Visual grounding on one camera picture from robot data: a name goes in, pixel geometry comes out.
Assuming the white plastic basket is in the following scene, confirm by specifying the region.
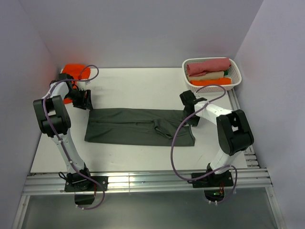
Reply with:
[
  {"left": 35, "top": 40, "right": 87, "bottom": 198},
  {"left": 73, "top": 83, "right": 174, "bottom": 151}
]
[{"left": 182, "top": 57, "right": 242, "bottom": 92}]

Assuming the rolled orange t shirt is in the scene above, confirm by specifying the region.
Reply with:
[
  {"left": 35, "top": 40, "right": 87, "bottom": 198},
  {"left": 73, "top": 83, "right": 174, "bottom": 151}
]
[{"left": 190, "top": 78, "right": 232, "bottom": 86}]

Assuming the aluminium rail frame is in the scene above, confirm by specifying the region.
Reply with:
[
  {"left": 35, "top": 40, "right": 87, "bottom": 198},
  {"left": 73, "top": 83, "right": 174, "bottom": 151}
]
[{"left": 13, "top": 104, "right": 286, "bottom": 229}]

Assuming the dark grey t shirt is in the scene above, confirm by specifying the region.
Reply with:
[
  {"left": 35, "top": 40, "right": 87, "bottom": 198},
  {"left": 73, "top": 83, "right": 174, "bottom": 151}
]
[{"left": 84, "top": 108, "right": 195, "bottom": 146}]

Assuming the rolled pink t shirt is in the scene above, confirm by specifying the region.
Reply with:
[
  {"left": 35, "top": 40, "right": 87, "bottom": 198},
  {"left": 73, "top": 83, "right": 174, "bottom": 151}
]
[{"left": 186, "top": 58, "right": 231, "bottom": 76}]

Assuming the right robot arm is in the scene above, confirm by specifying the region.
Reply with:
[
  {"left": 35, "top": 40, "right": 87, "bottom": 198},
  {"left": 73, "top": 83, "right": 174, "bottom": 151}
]
[{"left": 180, "top": 90, "right": 254, "bottom": 189}]

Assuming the purple cable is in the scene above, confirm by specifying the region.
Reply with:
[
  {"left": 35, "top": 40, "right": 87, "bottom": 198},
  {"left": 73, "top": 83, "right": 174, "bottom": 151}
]
[
  {"left": 42, "top": 64, "right": 106, "bottom": 211},
  {"left": 171, "top": 84, "right": 238, "bottom": 205}
]

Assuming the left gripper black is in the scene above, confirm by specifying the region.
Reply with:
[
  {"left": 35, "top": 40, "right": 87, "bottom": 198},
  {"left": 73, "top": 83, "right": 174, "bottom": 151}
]
[{"left": 65, "top": 88, "right": 93, "bottom": 110}]

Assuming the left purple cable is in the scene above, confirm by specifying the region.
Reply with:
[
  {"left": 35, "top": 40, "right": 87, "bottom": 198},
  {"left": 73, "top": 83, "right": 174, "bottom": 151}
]
[{"left": 42, "top": 64, "right": 106, "bottom": 211}]

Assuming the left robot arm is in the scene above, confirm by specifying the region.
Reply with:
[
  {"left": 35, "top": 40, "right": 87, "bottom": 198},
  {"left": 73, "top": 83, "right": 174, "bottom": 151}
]
[{"left": 33, "top": 73, "right": 108, "bottom": 192}]

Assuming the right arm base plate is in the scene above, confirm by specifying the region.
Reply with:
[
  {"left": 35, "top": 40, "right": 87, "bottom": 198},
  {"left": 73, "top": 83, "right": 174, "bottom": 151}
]
[{"left": 188, "top": 171, "right": 236, "bottom": 204}]

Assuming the rolled beige t shirt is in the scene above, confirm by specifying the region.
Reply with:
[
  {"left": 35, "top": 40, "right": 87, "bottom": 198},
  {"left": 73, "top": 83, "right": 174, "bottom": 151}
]
[{"left": 186, "top": 71, "right": 224, "bottom": 82}]

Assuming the orange t shirt on table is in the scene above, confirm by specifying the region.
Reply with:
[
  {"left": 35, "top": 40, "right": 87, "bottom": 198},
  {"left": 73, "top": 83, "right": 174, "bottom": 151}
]
[{"left": 61, "top": 64, "right": 91, "bottom": 104}]

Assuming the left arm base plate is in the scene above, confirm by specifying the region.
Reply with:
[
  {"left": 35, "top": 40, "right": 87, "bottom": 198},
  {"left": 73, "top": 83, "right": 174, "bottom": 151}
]
[{"left": 64, "top": 175, "right": 109, "bottom": 206}]

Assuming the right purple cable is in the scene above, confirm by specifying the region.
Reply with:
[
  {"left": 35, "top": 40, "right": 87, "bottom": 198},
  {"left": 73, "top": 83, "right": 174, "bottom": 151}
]
[{"left": 171, "top": 84, "right": 238, "bottom": 205}]

